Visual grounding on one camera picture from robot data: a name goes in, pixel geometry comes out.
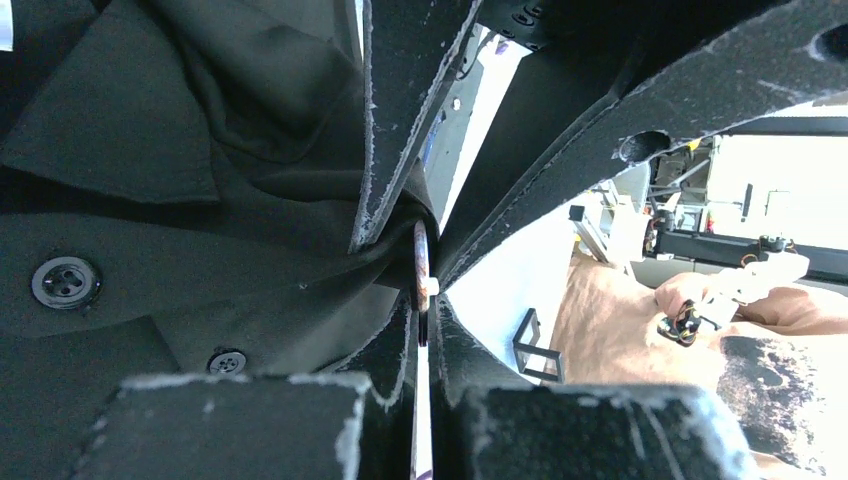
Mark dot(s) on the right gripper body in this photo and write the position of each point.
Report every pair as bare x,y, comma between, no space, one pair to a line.
477,60

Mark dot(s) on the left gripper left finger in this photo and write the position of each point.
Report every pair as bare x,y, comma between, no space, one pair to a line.
353,421

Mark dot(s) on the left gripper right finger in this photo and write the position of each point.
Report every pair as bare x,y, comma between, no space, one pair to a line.
490,423

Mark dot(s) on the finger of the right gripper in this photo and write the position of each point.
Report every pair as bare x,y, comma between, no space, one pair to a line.
411,49
615,83

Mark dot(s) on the round silver brooch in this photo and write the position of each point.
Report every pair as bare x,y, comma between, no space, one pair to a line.
427,286

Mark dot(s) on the black shirt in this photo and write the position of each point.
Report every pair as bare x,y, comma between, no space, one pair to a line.
179,183

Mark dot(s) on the black brooch display box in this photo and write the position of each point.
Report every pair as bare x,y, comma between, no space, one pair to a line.
532,360

